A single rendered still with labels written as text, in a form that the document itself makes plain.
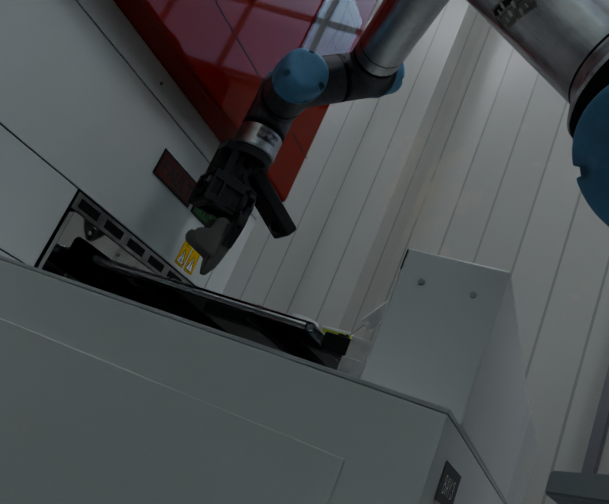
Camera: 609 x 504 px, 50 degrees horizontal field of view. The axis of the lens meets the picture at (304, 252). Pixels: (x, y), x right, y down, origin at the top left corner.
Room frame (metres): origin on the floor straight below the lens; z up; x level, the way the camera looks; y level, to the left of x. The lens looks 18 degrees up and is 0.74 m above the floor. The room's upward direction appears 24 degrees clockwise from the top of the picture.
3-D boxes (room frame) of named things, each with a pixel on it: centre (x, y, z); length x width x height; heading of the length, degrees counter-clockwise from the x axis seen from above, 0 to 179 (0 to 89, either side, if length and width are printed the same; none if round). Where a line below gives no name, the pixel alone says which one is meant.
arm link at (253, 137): (0.98, 0.14, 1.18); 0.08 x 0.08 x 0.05
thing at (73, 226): (1.09, 0.22, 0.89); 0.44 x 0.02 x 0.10; 152
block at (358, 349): (0.76, -0.14, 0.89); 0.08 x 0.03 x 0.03; 62
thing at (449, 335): (0.78, -0.26, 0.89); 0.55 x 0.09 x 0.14; 152
